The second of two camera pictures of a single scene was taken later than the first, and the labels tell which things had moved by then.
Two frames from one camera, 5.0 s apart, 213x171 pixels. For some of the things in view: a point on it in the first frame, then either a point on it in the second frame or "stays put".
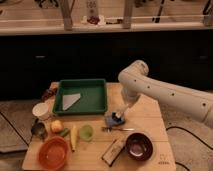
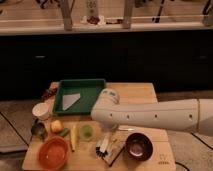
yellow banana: [73, 134] stays put
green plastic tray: [93, 96] stays put
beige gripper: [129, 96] -> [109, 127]
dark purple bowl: [139, 146] stays put
